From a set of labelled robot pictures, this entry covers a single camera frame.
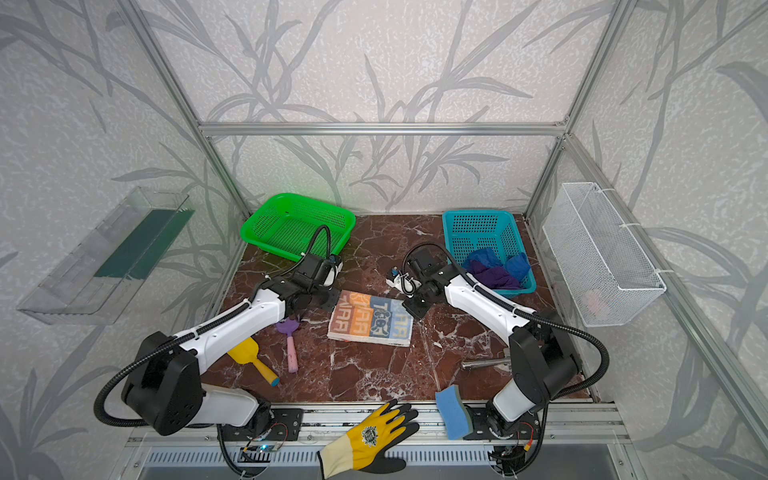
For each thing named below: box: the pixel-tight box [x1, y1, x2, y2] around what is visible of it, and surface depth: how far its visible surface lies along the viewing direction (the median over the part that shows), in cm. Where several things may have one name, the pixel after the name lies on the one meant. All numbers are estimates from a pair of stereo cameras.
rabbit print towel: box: [327, 290, 414, 347], surface depth 91 cm
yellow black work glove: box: [317, 399, 420, 480], surface depth 71 cm
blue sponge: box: [435, 385, 473, 440], surface depth 74 cm
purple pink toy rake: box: [276, 317, 300, 374], surface depth 86 cm
